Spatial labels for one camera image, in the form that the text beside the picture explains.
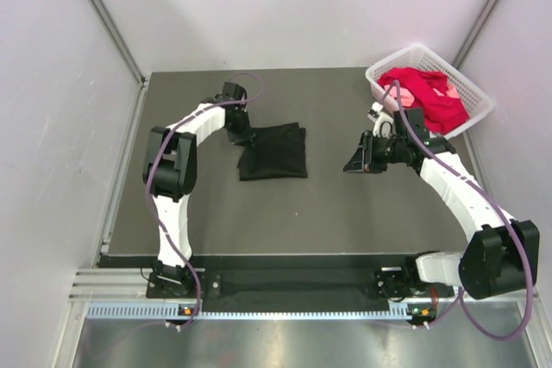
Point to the aluminium frame post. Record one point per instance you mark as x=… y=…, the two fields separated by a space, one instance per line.
x=109 y=24
x=475 y=31

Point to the red t shirt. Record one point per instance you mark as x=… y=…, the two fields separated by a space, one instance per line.
x=439 y=99

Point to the slotted cable duct rail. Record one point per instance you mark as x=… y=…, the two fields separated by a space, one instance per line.
x=183 y=312

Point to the right aluminium frame post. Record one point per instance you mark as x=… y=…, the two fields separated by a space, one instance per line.
x=475 y=31

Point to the black t shirt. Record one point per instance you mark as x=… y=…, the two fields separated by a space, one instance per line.
x=274 y=152

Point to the white plastic basket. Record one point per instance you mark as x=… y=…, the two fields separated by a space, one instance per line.
x=477 y=103

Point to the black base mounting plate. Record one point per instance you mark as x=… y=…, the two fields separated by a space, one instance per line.
x=319 y=282

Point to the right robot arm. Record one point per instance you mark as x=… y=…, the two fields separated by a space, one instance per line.
x=502 y=252

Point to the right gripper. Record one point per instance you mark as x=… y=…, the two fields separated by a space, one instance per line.
x=364 y=158

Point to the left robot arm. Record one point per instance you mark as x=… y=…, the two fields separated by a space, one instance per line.
x=170 y=173

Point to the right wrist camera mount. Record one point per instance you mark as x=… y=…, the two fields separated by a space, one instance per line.
x=382 y=122

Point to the pink t shirt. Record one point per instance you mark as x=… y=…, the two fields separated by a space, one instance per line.
x=403 y=95

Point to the left aluminium frame post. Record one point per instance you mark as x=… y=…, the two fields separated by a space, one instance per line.
x=109 y=24

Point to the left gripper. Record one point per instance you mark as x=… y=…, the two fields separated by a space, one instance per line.
x=241 y=138

